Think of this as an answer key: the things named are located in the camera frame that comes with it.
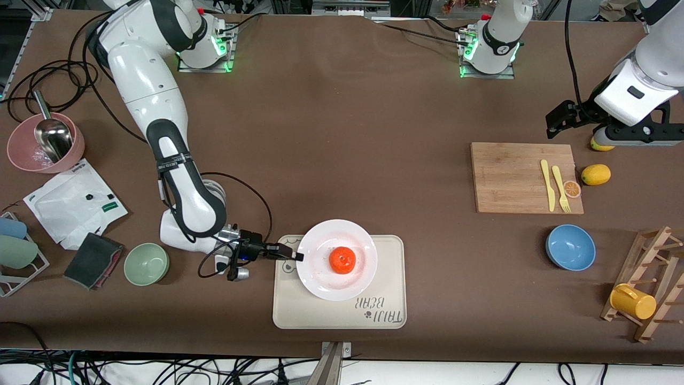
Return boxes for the white round plate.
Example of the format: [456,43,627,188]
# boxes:
[296,219,379,302]

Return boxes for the orange tangerine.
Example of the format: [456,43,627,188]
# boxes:
[329,246,357,275]

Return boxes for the yellow plastic fork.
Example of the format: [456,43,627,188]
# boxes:
[551,165,572,213]

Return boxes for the yellow plastic knife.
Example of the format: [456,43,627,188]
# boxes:
[540,159,556,212]

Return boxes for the wooden cutting board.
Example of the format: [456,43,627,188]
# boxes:
[470,142,585,215]

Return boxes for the cream bear print tray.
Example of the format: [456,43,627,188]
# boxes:
[273,234,408,329]

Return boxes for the green bowl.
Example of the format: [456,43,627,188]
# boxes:
[123,243,170,287]

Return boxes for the blue bowl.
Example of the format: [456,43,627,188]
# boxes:
[545,224,597,272]

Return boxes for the dark grey folded cloth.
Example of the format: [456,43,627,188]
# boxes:
[63,232,125,290]

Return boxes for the wooden mug rack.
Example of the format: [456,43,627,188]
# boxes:
[600,226,684,344]

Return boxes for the white plastic bag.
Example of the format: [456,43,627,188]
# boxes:
[24,159,129,251]

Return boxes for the yellow mug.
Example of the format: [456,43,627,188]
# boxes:
[609,283,657,320]

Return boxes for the metal scoop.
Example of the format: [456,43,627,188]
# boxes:
[32,89,74,164]

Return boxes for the pale green cup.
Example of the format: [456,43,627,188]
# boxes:
[0,235,40,270]

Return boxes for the light blue cup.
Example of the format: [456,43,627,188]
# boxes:
[0,217,28,240]

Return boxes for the pink bowl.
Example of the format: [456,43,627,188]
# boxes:
[6,112,86,174]

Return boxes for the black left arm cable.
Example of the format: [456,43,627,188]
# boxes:
[565,0,591,106]

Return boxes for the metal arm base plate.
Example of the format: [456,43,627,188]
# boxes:
[458,29,516,80]
[177,21,237,73]

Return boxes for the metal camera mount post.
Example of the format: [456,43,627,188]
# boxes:
[307,341,353,385]

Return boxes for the black base power cable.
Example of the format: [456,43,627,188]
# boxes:
[216,13,263,36]
[374,15,472,46]

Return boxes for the white wire cup rack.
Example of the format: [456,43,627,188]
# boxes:
[0,212,50,298]

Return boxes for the black floor cable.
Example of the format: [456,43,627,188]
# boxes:
[0,321,51,385]

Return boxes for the aluminium frame profile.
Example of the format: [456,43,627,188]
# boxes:
[311,0,392,18]

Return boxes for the black table cable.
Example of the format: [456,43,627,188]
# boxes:
[6,11,151,145]

